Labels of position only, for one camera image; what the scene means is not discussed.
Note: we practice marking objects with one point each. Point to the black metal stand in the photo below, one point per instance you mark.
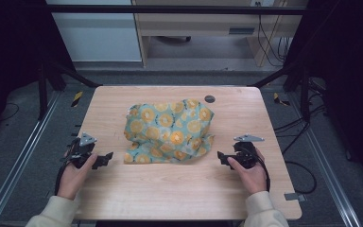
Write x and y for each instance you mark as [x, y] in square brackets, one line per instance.
[43, 91]
[304, 91]

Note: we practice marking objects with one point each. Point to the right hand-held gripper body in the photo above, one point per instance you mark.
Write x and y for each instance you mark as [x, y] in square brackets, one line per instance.
[246, 151]

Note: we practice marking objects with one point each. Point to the white cabinet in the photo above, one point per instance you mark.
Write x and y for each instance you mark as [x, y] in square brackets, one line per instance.
[97, 34]

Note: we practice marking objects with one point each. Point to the teal cloth with orange circles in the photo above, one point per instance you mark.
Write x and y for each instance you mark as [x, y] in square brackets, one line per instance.
[167, 130]

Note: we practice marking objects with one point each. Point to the aluminium floor rail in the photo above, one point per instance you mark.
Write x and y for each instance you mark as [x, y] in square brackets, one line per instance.
[22, 157]
[331, 176]

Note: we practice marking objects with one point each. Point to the dark round table grommet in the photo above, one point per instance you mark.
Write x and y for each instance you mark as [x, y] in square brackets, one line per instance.
[209, 99]

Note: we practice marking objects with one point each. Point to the person's right hand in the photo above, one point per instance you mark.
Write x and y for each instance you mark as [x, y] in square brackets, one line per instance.
[250, 178]

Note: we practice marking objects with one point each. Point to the person's left hand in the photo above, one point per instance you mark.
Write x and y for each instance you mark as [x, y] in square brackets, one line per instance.
[72, 178]

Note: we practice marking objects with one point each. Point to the yellow black striped tape marker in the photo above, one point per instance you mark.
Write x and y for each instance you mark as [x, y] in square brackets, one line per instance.
[77, 98]
[280, 99]

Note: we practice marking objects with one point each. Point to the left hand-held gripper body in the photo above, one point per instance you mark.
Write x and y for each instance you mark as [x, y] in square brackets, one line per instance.
[81, 148]

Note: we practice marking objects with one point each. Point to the grey metal table clamp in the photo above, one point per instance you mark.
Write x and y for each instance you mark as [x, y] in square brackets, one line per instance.
[294, 197]

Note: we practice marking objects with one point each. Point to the black horizontal frame bar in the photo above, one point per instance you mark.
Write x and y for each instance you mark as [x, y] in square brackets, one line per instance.
[176, 9]

